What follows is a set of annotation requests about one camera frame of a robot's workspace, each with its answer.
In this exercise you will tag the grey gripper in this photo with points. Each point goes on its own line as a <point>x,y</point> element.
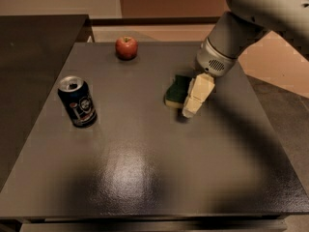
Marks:
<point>211,61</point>

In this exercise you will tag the black pepsi can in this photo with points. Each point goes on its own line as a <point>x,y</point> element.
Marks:
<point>75,95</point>

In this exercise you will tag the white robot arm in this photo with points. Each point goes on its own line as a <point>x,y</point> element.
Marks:
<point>244,23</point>

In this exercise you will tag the green and yellow sponge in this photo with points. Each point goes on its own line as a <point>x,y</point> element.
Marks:
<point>177,92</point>

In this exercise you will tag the red apple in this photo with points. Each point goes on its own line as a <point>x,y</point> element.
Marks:
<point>126,48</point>

